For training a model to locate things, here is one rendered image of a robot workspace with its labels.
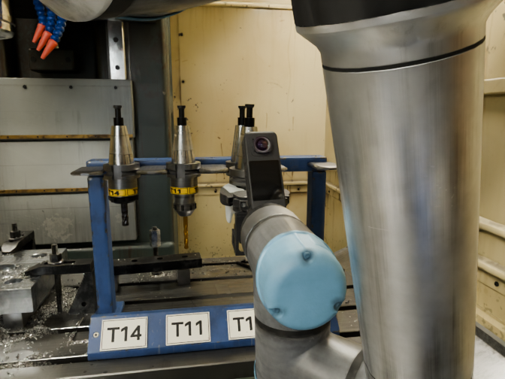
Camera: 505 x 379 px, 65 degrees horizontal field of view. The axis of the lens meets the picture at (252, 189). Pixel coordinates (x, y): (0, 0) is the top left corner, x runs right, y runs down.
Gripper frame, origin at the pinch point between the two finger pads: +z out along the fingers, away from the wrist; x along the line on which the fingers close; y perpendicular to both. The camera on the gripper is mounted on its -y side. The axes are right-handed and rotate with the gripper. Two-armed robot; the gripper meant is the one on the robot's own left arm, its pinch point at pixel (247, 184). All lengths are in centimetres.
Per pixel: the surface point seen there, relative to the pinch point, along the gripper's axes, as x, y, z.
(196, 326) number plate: -8.7, 26.0, 0.5
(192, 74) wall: -8, -25, 105
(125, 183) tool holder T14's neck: -20.8, 0.8, 6.5
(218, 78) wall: 3, -24, 105
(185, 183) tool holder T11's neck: -10.3, 1.0, 6.4
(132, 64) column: -27, -25, 70
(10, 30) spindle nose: -43, -26, 22
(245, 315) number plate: 0.2, 24.9, 1.3
